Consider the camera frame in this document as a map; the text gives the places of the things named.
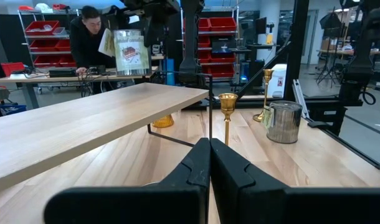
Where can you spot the black flat device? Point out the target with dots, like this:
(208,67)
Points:
(62,73)

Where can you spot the red plastic storage bin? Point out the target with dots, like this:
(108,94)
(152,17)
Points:
(37,26)
(204,56)
(42,46)
(68,61)
(222,59)
(63,45)
(204,41)
(204,24)
(221,71)
(222,24)
(46,61)

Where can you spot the tall gold candlestick holder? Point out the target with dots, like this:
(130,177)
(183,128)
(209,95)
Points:
(228,104)
(268,74)

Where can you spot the silver scented candle tin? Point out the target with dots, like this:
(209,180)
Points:
(286,124)
(131,62)

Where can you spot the silver aluminium bar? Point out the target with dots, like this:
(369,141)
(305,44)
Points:
(300,99)

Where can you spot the wooden shelf riser black legs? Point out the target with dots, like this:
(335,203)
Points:
(84,124)

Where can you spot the red bag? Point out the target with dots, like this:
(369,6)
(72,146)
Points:
(25,7)
(59,6)

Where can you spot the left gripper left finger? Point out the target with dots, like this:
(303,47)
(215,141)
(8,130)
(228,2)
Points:
(131,205)

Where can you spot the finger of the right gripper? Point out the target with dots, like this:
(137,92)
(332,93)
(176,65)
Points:
(155,29)

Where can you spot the blue plastic crate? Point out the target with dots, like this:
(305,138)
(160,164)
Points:
(14,109)

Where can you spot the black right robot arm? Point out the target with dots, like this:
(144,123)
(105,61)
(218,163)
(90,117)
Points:
(190,37)

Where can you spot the red box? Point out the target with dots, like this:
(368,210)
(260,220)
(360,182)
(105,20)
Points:
(12,68)

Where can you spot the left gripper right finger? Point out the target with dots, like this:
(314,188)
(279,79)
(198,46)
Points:
(302,207)

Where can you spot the clear plastic container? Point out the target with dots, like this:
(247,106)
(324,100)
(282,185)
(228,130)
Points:
(59,31)

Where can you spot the white plastic container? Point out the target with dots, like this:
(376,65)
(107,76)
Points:
(275,90)

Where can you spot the black aluminium rig frame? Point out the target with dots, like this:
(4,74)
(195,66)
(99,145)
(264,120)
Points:
(297,46)

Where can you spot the black monitor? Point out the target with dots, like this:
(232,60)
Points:
(261,25)

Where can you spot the blue cylinder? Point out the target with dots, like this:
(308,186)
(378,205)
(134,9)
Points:
(169,76)

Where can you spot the short gold candle holder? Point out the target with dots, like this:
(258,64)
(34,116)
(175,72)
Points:
(163,122)

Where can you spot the grey desktop device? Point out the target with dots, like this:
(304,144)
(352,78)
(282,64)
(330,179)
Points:
(98,69)

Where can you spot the black neighbouring robot rig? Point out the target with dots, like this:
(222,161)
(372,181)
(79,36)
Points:
(364,56)

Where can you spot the white paper sheet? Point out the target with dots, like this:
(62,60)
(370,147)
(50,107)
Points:
(134,19)

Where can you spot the long wooden desk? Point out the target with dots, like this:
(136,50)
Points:
(37,79)

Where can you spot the white plastic bag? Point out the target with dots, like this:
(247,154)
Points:
(43,7)

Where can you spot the black clamp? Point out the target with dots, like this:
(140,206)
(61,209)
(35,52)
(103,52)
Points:
(317,124)

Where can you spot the person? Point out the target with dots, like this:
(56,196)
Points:
(84,43)

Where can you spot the black computer tower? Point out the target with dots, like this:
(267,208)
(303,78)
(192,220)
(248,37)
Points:
(255,74)

